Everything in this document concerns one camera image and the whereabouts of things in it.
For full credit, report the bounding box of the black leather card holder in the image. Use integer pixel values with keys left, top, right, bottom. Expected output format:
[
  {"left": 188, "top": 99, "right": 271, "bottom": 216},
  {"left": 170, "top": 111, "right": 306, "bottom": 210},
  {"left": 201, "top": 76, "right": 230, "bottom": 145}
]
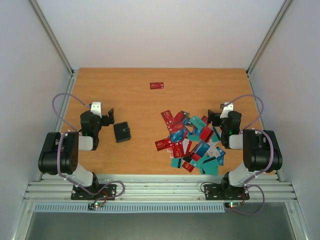
[{"left": 113, "top": 121, "right": 131, "bottom": 143}]

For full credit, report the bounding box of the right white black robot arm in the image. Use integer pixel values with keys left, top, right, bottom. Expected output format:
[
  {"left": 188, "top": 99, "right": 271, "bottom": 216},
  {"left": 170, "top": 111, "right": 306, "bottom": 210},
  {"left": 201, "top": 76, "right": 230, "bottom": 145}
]
[{"left": 207, "top": 109, "right": 283, "bottom": 199}]

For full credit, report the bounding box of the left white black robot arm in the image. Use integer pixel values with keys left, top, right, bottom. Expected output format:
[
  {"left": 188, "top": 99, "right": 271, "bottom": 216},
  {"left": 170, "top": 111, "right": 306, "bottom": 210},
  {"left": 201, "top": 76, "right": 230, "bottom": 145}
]
[{"left": 38, "top": 109, "right": 115, "bottom": 199}]

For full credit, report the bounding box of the red black stripe card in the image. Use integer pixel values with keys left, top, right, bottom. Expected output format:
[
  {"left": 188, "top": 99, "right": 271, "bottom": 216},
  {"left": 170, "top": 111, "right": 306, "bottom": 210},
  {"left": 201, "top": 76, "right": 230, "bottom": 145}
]
[{"left": 199, "top": 126, "right": 215, "bottom": 143}]

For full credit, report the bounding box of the teal card upper pile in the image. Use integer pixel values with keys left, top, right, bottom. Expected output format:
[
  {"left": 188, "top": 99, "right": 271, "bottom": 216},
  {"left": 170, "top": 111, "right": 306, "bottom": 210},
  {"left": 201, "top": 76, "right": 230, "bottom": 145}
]
[{"left": 189, "top": 115, "right": 207, "bottom": 130}]

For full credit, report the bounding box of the blue striped card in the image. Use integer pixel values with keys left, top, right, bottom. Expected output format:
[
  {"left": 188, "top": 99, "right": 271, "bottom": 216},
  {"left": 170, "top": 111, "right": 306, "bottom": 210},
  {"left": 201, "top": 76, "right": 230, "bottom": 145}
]
[{"left": 190, "top": 141, "right": 210, "bottom": 161}]

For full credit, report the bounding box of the white card centre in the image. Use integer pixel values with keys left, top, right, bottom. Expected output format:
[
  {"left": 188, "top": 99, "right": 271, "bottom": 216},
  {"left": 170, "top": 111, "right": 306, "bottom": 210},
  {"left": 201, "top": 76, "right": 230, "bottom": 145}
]
[{"left": 181, "top": 138, "right": 192, "bottom": 155}]

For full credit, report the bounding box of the teal card bottom right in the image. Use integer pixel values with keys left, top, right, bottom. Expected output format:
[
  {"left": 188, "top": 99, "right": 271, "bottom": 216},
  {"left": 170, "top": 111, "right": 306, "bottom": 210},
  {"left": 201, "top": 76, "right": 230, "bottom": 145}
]
[{"left": 200, "top": 161, "right": 220, "bottom": 176}]

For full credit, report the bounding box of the lone red card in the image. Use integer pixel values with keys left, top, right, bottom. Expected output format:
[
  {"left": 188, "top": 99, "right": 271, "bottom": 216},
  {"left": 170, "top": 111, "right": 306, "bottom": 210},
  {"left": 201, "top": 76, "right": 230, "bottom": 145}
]
[{"left": 149, "top": 82, "right": 164, "bottom": 90}]

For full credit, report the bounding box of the red card bottom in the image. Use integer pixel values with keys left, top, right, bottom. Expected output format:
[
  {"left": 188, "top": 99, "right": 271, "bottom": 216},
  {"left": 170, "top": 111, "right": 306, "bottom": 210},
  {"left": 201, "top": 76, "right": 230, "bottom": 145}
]
[{"left": 182, "top": 161, "right": 195, "bottom": 173}]

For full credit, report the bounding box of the teal card bottom left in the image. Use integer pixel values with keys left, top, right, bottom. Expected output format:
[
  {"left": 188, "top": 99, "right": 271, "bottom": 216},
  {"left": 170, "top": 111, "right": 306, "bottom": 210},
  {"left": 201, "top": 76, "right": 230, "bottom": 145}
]
[{"left": 171, "top": 158, "right": 183, "bottom": 169}]

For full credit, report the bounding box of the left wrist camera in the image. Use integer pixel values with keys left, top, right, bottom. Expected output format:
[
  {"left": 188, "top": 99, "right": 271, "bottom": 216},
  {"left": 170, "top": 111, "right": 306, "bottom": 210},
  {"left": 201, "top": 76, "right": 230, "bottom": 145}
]
[{"left": 90, "top": 101, "right": 102, "bottom": 118}]

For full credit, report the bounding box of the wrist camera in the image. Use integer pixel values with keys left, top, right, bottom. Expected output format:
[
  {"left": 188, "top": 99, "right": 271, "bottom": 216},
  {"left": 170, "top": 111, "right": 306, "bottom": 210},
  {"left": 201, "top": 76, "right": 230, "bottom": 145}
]
[
  {"left": 90, "top": 101, "right": 102, "bottom": 118},
  {"left": 220, "top": 102, "right": 234, "bottom": 119}
]

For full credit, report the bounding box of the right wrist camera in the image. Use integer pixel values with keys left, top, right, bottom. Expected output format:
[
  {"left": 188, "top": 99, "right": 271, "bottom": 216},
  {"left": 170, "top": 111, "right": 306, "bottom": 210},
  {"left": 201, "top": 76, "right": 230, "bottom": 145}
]
[{"left": 220, "top": 102, "right": 234, "bottom": 119}]

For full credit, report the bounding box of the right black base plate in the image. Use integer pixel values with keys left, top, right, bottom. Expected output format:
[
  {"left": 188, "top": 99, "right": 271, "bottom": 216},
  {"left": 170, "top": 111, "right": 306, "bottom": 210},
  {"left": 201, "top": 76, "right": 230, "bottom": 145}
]
[{"left": 204, "top": 183, "right": 250, "bottom": 201}]

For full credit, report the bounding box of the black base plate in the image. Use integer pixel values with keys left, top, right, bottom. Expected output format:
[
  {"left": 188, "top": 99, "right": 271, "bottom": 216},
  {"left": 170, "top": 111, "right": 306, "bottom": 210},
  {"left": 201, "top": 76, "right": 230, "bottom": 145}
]
[
  {"left": 204, "top": 183, "right": 250, "bottom": 201},
  {"left": 70, "top": 184, "right": 117, "bottom": 201}
]

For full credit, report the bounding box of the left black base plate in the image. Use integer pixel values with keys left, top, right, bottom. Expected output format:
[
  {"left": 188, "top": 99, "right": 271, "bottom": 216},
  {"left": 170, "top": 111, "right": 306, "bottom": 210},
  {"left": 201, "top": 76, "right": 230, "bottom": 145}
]
[{"left": 70, "top": 184, "right": 117, "bottom": 201}]

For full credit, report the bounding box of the grey slotted cable duct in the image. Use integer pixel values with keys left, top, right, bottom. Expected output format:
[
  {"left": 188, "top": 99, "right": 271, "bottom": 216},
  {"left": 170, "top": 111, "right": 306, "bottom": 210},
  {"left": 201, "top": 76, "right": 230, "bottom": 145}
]
[{"left": 34, "top": 202, "right": 225, "bottom": 214}]

